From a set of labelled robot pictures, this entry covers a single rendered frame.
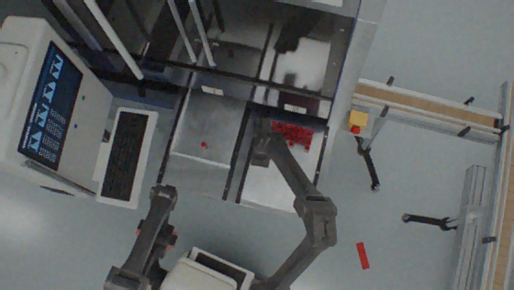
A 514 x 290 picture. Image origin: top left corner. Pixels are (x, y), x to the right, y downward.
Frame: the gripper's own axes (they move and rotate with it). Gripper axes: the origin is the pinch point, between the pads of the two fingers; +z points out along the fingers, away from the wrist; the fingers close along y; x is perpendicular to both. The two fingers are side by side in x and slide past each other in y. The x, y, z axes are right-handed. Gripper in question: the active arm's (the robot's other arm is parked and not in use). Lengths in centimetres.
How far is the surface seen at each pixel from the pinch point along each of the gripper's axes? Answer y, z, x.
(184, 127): 11.9, 15.6, 35.7
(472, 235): -9, 45, -105
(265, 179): -4.4, 14.8, -2.4
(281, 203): -13.0, 14.7, -10.3
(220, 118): 17.9, 15.0, 20.9
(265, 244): -23, 103, -6
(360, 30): 19, -73, -23
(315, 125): 21.7, 13.8, -18.8
